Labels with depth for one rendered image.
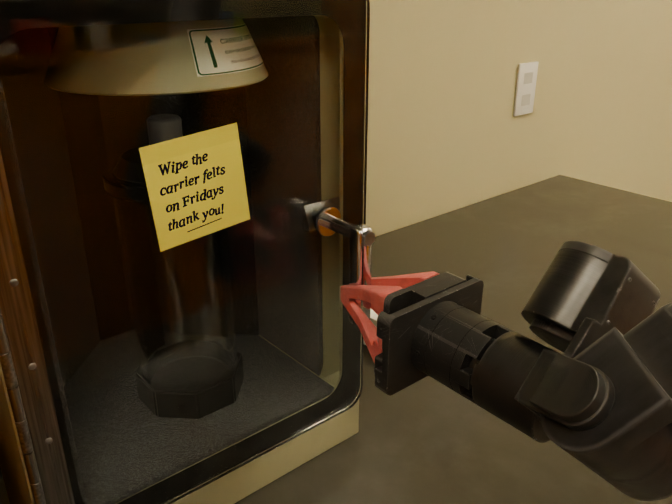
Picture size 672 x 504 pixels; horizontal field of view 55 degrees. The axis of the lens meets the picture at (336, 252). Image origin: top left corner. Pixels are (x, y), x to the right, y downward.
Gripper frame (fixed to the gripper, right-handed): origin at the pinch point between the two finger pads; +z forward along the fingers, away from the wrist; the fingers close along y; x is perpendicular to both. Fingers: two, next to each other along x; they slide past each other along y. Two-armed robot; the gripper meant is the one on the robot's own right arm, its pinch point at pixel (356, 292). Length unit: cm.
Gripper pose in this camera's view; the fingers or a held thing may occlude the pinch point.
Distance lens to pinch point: 54.7
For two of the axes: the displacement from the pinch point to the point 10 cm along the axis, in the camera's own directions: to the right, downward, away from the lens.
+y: -7.7, 2.6, -5.9
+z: -6.4, -3.1, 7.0
